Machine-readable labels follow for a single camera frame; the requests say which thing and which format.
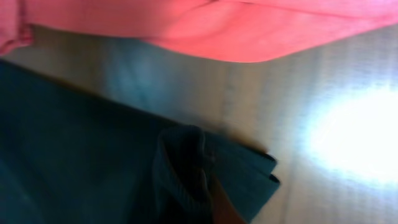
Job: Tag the black t-shirt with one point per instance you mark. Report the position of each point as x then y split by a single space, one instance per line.
71 157

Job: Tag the red t-shirt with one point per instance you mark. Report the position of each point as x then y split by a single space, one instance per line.
232 30

